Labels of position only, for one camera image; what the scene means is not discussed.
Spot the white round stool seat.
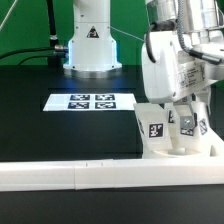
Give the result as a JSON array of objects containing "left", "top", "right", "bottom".
[{"left": 142, "top": 147, "right": 210, "bottom": 159}]

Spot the white sheet with tags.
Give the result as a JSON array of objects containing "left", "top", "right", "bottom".
[{"left": 44, "top": 93, "right": 136, "bottom": 112}]

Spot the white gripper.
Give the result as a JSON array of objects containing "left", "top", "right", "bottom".
[{"left": 141, "top": 31, "right": 213, "bottom": 134}]

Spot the black cable with connector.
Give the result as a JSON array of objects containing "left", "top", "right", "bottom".
[{"left": 0, "top": 44, "right": 70, "bottom": 65}]

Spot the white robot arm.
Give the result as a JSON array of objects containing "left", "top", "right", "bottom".
[{"left": 64, "top": 0, "right": 224, "bottom": 129}]

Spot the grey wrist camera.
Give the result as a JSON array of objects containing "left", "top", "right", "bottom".
[{"left": 193, "top": 29, "right": 224, "bottom": 84}]

